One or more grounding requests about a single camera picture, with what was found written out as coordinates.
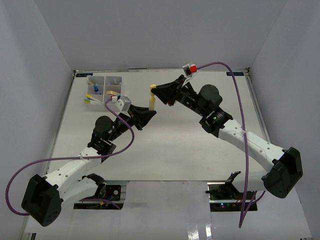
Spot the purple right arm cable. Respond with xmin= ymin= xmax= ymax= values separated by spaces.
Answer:
xmin=196 ymin=61 xmax=266 ymax=229

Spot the white front cover panel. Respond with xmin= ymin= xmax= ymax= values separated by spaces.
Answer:
xmin=25 ymin=181 xmax=312 ymax=240

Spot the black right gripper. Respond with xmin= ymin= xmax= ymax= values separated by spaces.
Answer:
xmin=151 ymin=75 xmax=207 ymax=117

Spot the yellow highlighter body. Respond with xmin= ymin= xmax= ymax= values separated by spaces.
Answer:
xmin=149 ymin=92 xmax=156 ymax=111

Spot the white left organizer box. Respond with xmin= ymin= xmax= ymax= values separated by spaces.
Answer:
xmin=84 ymin=74 xmax=105 ymax=112

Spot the yellow masking tape roll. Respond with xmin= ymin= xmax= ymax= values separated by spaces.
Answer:
xmin=105 ymin=90 xmax=119 ymax=96

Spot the yellow highlighter cap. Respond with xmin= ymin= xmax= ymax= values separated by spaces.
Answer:
xmin=149 ymin=84 xmax=157 ymax=90

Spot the blue cap spray bottle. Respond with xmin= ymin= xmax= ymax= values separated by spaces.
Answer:
xmin=93 ymin=85 xmax=101 ymax=95

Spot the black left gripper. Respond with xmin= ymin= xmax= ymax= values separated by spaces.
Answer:
xmin=108 ymin=104 xmax=157 ymax=142

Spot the white organizer box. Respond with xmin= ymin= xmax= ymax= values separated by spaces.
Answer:
xmin=103 ymin=75 xmax=123 ymax=103
xmin=84 ymin=74 xmax=105 ymax=112

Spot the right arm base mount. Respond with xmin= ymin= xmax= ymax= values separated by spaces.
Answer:
xmin=205 ymin=171 xmax=243 ymax=213

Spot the white marker yellow cap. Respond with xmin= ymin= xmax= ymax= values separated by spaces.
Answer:
xmin=86 ymin=94 xmax=102 ymax=104

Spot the aluminium table edge rail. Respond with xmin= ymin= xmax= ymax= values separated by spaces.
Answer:
xmin=244 ymin=67 xmax=286 ymax=181

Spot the white right organizer box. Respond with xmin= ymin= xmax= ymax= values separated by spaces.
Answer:
xmin=103 ymin=75 xmax=123 ymax=103

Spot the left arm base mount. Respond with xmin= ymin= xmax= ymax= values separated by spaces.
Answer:
xmin=73 ymin=173 xmax=126 ymax=210

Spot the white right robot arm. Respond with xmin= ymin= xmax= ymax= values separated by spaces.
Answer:
xmin=150 ymin=78 xmax=303 ymax=199

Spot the black left table logo label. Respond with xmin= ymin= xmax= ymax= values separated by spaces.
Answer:
xmin=75 ymin=72 xmax=93 ymax=78

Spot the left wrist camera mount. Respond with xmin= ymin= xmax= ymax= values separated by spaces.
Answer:
xmin=109 ymin=95 xmax=132 ymax=112

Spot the black table logo label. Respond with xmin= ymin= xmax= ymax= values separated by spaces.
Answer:
xmin=226 ymin=71 xmax=244 ymax=77
xmin=75 ymin=72 xmax=93 ymax=78

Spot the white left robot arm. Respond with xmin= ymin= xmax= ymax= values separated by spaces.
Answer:
xmin=21 ymin=105 xmax=157 ymax=227

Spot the white marker orange cap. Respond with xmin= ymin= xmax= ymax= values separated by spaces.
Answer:
xmin=84 ymin=98 xmax=101 ymax=105

